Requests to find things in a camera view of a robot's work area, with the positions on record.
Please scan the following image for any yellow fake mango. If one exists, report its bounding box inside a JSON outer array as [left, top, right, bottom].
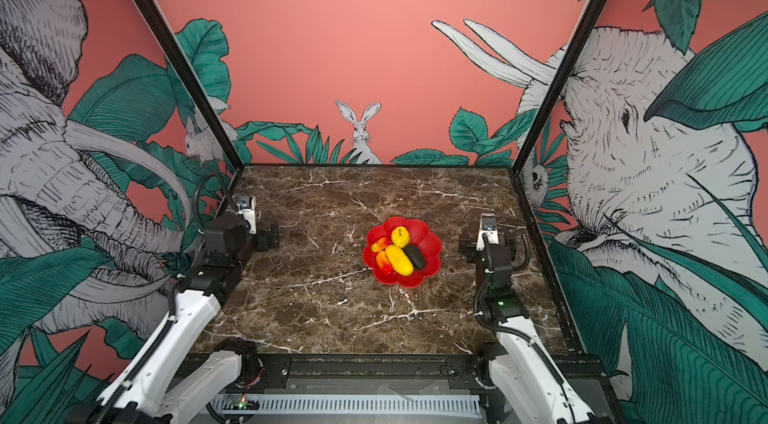
[[385, 244, 414, 276]]

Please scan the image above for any black right corner post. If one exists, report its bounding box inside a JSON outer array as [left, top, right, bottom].
[[512, 0, 607, 176]]

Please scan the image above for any black corner post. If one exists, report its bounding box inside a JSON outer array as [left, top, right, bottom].
[[512, 0, 607, 176], [133, 0, 245, 172]]

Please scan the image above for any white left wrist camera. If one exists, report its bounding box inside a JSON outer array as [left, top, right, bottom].
[[235, 195, 257, 234]]

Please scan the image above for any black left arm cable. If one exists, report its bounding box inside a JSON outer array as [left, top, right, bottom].
[[191, 171, 241, 227]]

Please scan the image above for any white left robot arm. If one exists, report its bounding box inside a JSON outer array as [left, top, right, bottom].
[[66, 209, 280, 423]]

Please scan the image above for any dark avocado fake fruit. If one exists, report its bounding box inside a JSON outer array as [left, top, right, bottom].
[[403, 243, 426, 271]]

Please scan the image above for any red flower-shaped fruit bowl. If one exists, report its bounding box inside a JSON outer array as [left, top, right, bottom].
[[362, 216, 442, 288]]

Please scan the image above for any black left corner post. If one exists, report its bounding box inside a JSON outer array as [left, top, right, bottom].
[[133, 0, 245, 172]]

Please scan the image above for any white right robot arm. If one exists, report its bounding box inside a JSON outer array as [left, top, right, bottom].
[[468, 231, 611, 423]]

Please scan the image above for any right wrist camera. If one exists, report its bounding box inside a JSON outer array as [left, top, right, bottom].
[[476, 213, 499, 251]]

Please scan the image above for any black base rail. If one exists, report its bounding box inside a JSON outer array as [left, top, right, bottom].
[[179, 351, 607, 395]]

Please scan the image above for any yellow fake apple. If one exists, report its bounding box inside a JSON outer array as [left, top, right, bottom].
[[390, 226, 411, 248]]

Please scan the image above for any red-yellow fake fruit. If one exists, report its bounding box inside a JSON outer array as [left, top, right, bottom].
[[376, 250, 393, 275], [371, 236, 391, 254]]

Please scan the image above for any white slotted cable duct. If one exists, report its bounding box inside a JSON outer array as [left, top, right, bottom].
[[210, 394, 483, 419]]

